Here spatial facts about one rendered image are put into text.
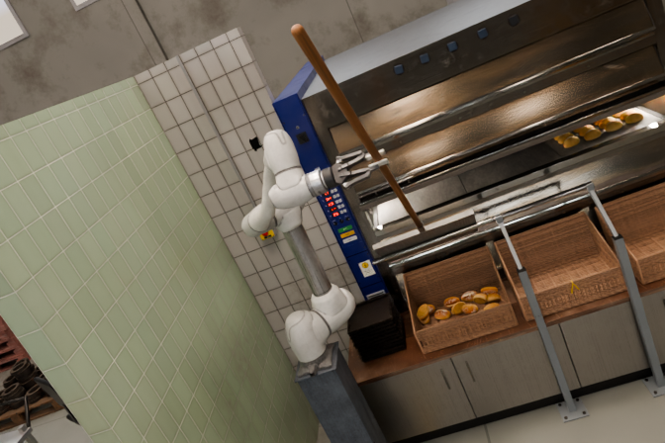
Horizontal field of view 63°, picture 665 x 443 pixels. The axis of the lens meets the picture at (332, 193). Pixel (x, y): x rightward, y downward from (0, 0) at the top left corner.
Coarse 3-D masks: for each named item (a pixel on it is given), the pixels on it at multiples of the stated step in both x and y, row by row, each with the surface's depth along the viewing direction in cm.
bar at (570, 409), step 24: (576, 192) 282; (504, 216) 289; (432, 240) 296; (624, 264) 270; (528, 288) 278; (648, 336) 283; (552, 360) 292; (648, 360) 292; (648, 384) 298; (576, 408) 303
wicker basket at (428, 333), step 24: (432, 264) 339; (456, 264) 337; (480, 264) 334; (408, 288) 339; (432, 288) 341; (456, 288) 338; (480, 288) 336; (504, 288) 302; (480, 312) 296; (504, 312) 295; (432, 336) 304; (456, 336) 303; (480, 336) 301
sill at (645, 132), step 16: (656, 128) 305; (608, 144) 310; (624, 144) 310; (560, 160) 317; (576, 160) 314; (528, 176) 319; (480, 192) 325; (496, 192) 324; (432, 208) 333; (448, 208) 329; (384, 224) 340; (400, 224) 335
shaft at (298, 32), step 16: (304, 32) 122; (304, 48) 126; (320, 64) 133; (336, 96) 148; (352, 112) 158; (352, 128) 167; (368, 144) 178; (384, 176) 207; (400, 192) 225; (416, 224) 271
